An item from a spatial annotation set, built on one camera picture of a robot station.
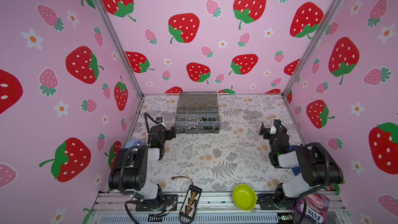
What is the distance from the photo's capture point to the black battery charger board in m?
0.71

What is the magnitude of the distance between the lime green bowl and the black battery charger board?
18cm

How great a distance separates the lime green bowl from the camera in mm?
732

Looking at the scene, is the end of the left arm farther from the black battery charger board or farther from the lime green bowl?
the lime green bowl
